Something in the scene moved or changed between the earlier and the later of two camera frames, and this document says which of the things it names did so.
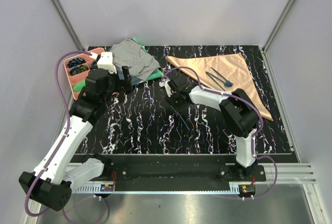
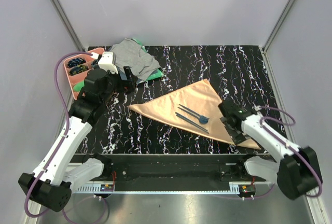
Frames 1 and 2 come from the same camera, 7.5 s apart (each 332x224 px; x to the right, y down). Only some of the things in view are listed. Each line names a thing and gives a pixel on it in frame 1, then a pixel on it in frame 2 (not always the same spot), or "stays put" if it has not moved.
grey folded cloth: x=127 y=53 stays put
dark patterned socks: x=77 y=66 stays put
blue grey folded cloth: x=134 y=80 stays put
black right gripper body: x=175 y=101 to x=234 y=129
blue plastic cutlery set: x=227 y=83 to x=203 y=119
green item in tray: x=78 y=87 stays put
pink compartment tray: x=77 y=69 stays put
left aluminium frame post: x=62 y=13 stays put
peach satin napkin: x=222 y=73 to x=195 y=107
